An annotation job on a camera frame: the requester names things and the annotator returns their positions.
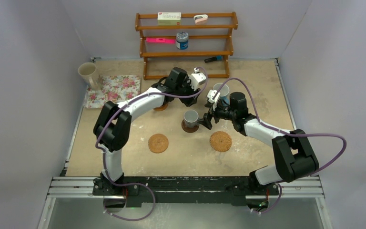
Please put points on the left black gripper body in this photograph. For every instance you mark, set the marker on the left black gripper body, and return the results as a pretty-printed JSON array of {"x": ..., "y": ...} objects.
[{"x": 186, "y": 89}]

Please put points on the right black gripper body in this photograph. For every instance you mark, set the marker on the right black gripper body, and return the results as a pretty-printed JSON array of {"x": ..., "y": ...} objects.
[{"x": 224, "y": 111}]

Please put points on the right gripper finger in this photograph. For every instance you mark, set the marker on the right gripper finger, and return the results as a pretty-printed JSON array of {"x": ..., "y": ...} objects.
[
  {"x": 209, "y": 124},
  {"x": 202, "y": 121}
]

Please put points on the blue mug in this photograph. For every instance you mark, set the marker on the blue mug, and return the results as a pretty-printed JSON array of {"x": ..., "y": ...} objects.
[{"x": 224, "y": 92}]

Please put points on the dark brown wooden coaster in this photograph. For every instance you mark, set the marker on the dark brown wooden coaster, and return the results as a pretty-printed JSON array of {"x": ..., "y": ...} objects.
[{"x": 189, "y": 129}]

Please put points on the small grey white mug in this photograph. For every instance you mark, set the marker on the small grey white mug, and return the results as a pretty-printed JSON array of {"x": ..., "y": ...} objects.
[{"x": 190, "y": 118}]

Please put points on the woven rattan coaster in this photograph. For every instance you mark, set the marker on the woven rattan coaster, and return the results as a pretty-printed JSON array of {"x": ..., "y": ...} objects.
[
  {"x": 220, "y": 141},
  {"x": 158, "y": 143}
]

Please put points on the smooth wooden coaster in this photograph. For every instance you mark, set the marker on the smooth wooden coaster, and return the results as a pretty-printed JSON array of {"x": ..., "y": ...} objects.
[{"x": 161, "y": 108}]

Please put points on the tall cream mug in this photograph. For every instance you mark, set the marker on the tall cream mug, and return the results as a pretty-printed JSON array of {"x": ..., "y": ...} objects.
[{"x": 89, "y": 73}]

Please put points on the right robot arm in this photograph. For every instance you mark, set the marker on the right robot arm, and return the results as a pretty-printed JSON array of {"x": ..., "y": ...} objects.
[{"x": 293, "y": 155}]

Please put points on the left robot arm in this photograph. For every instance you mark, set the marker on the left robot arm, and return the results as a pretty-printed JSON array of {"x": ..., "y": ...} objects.
[{"x": 112, "y": 128}]

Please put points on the blue white lidded jar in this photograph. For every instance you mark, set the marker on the blue white lidded jar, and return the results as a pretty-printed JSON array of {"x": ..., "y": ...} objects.
[{"x": 182, "y": 40}]

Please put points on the pink highlighter marker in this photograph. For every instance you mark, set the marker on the pink highlighter marker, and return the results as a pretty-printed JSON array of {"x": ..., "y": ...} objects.
[{"x": 160, "y": 40}]

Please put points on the black blue marker pen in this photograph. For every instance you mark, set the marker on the black blue marker pen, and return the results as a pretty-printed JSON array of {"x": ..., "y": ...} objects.
[{"x": 213, "y": 59}]

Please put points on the floral pattern tray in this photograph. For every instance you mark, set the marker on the floral pattern tray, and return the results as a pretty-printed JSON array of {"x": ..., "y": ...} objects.
[{"x": 115, "y": 88}]

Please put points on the white green cardboard box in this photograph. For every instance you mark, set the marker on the white green cardboard box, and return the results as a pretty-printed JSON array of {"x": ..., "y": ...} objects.
[{"x": 169, "y": 18}]

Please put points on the pink white small device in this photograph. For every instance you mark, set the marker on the pink white small device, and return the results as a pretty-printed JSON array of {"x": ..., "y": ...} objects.
[{"x": 200, "y": 19}]

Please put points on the wooden three-tier shelf rack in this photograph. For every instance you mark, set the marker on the wooden three-tier shelf rack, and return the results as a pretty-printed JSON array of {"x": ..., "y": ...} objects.
[{"x": 211, "y": 39}]

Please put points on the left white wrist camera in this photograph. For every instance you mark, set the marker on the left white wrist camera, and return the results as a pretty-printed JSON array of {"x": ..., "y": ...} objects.
[{"x": 197, "y": 79}]

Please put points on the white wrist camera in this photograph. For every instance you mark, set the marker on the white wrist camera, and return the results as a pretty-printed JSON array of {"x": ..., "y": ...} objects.
[
  {"x": 197, "y": 79},
  {"x": 212, "y": 99}
]

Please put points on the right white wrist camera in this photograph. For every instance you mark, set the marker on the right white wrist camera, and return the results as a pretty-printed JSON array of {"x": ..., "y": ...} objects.
[{"x": 212, "y": 99}]

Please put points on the black aluminium base frame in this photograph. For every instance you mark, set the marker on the black aluminium base frame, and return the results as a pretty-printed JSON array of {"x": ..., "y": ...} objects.
[{"x": 184, "y": 203}]

